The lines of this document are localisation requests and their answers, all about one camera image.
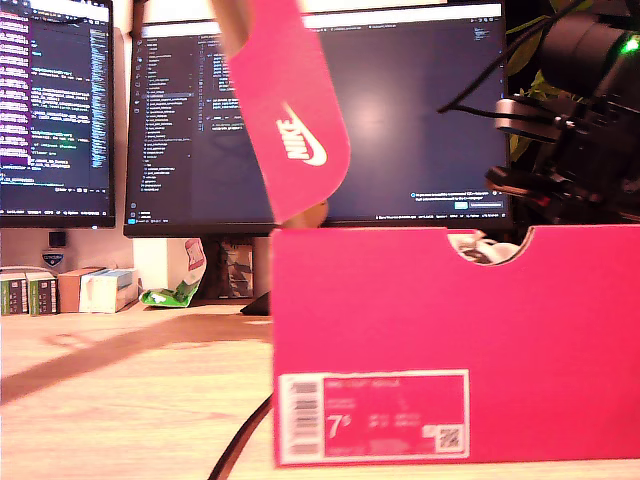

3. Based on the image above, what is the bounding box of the green printed small box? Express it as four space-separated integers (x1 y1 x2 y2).
27 272 60 318
0 272 30 317

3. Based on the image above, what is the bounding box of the black table cable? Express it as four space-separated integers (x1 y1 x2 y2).
207 394 275 480

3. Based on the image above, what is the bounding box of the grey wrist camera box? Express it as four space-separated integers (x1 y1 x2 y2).
493 97 569 141

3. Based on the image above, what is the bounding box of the green leafy houseplant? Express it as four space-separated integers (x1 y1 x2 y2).
504 0 601 164

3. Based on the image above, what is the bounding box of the black monitor stand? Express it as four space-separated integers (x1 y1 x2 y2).
202 237 274 302

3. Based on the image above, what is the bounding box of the red Nike shoebox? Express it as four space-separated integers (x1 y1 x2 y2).
209 0 640 469

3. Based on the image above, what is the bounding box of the flat black pad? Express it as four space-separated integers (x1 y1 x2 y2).
240 292 274 317

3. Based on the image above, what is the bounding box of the large black computer monitor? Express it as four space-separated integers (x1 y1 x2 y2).
123 3 514 239

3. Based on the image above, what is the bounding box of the computer monitor with purple panel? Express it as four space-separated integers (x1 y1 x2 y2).
0 0 118 230

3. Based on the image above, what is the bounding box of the small white box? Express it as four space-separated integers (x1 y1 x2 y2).
78 272 121 315

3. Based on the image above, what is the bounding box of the brown cardboard box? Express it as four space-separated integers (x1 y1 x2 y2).
57 267 107 315

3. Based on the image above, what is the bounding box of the large white box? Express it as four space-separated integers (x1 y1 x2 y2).
132 238 194 297

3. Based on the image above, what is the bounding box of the red and white bag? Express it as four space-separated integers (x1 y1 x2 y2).
183 238 208 289

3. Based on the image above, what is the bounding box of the green snack bag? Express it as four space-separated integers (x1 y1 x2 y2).
138 278 204 310

